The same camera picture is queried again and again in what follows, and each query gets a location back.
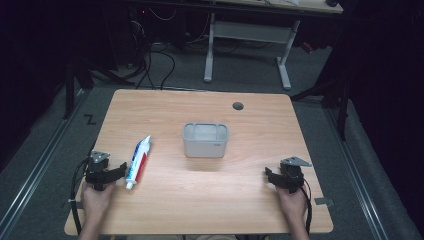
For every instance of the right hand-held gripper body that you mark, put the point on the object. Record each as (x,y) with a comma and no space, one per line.
(292,173)

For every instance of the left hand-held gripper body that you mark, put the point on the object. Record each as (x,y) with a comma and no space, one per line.
(97,168)

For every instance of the white red blue toothpaste tube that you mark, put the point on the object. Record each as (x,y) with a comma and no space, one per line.
(138,161)

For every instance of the grey plastic organizer box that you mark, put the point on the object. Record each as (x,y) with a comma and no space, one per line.
(205,143)

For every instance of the person's right hand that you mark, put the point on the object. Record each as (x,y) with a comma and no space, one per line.
(293,203)

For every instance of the person's left hand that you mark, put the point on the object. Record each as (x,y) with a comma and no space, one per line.
(96,200)

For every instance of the black metal stand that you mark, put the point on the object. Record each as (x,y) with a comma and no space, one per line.
(71,83)
(336,100)

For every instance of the desk with white metal legs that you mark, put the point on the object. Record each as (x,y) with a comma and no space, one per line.
(253,31)

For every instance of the metal floor rail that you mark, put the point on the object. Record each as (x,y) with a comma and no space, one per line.
(358,180)
(36,166)

